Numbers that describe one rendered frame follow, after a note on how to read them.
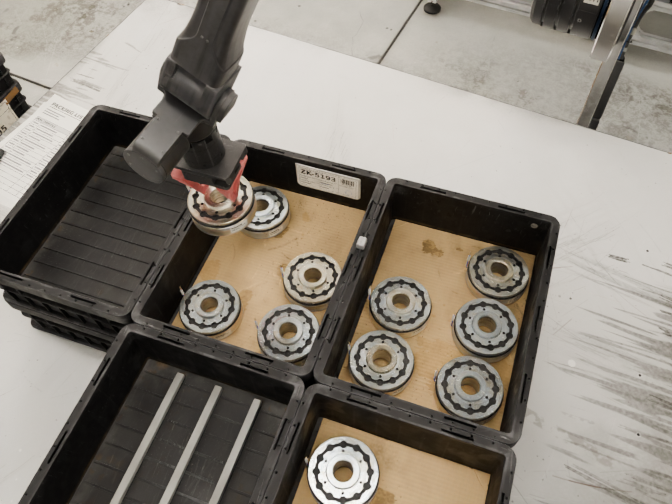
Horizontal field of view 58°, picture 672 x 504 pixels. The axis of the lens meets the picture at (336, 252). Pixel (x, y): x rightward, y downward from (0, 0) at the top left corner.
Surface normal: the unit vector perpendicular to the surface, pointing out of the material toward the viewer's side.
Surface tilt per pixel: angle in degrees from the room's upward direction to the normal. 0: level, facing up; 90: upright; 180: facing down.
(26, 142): 0
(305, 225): 0
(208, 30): 82
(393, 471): 0
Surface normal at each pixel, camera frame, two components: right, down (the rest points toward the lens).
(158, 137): 0.31, -0.22
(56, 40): -0.03, -0.55
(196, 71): -0.38, 0.70
